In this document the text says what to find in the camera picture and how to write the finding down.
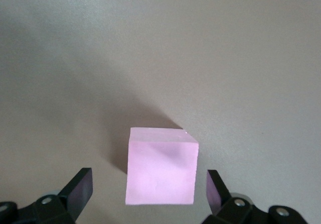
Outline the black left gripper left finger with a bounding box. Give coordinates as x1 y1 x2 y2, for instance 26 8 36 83
0 167 93 224

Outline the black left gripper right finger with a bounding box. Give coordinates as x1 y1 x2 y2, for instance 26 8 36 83
202 169 307 224

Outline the pink foam cube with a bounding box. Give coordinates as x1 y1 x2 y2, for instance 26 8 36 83
124 127 199 206

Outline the brown table mat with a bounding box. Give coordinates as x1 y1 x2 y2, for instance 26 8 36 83
0 0 321 224

